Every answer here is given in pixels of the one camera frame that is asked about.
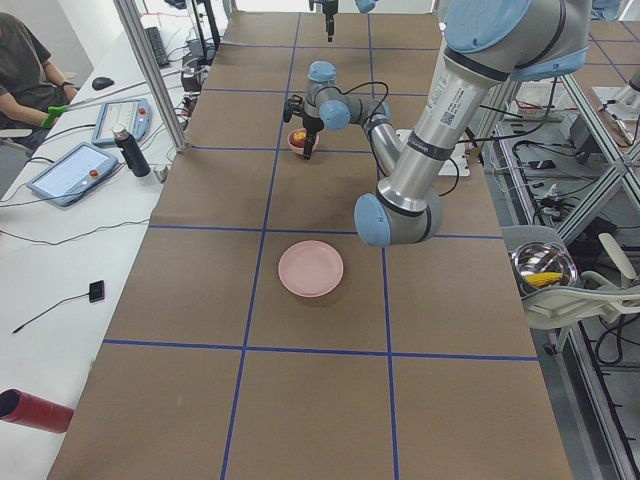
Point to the red apple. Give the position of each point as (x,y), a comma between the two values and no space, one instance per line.
(298,138)

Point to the black keyboard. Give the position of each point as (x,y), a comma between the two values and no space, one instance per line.
(157,46)

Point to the white office chair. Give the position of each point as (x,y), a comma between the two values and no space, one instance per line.
(594,295)

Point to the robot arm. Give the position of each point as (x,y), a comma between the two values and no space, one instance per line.
(485,44)
(363,6)

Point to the white pot with banana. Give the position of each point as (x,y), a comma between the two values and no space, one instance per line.
(539,265)

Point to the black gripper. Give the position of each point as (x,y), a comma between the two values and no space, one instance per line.
(329,11)
(311,124)

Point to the pink plate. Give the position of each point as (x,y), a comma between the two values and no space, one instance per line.
(310,268)

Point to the near blue teach pendant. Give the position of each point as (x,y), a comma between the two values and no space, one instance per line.
(69,178)

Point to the red cylinder bottle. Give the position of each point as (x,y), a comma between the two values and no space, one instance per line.
(27,410)

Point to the seated person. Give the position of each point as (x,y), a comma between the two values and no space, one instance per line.
(30,82)

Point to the black water bottle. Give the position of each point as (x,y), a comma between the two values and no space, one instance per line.
(131,152)

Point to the black computer mouse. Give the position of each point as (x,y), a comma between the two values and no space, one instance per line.
(100,83)

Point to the green handled reach stick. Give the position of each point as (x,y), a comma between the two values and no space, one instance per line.
(54,112)

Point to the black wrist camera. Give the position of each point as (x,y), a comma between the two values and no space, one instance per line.
(293,106)

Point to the pink bowl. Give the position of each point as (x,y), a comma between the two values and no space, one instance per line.
(300,151)

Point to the white central post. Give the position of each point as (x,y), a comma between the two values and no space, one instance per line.
(456,165)

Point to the small black square device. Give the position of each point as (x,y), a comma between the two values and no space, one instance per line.
(96,291)

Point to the blue teach pendant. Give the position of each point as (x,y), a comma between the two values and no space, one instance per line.
(69,178)
(133,115)

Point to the aluminium frame post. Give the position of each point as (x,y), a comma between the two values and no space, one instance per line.
(129,17)

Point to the far blue teach pendant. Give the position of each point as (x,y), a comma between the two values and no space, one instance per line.
(133,115)

